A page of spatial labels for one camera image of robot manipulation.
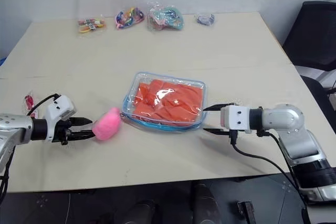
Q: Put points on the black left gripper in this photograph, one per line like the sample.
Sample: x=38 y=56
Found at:
x=61 y=132

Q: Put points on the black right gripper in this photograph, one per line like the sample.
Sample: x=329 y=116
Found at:
x=231 y=104

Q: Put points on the pink fluffy pompom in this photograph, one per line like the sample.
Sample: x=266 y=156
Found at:
x=107 y=124

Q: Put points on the clear blue-trimmed plastic pouch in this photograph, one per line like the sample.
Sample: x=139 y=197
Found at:
x=136 y=95

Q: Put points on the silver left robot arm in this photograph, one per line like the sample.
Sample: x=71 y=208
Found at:
x=15 y=127

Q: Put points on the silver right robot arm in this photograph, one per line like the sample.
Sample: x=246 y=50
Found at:
x=288 y=119

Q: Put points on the orange cloth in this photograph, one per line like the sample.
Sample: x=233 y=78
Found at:
x=168 y=103

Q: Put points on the small red candy wrapper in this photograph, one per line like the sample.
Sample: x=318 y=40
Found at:
x=29 y=101

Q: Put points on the dark rounded shape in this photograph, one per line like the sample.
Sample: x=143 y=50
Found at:
x=144 y=213
x=206 y=203

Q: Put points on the black rectangular block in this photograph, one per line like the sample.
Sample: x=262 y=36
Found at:
x=246 y=212

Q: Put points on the small bag of purple items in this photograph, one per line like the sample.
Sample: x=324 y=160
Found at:
x=205 y=19

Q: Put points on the black office chair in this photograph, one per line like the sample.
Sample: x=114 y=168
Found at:
x=312 y=35

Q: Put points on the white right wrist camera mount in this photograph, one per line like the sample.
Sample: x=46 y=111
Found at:
x=236 y=119

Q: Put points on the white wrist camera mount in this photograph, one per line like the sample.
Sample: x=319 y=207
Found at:
x=236 y=119
x=60 y=108

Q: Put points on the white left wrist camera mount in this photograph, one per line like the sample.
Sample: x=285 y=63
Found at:
x=60 y=108

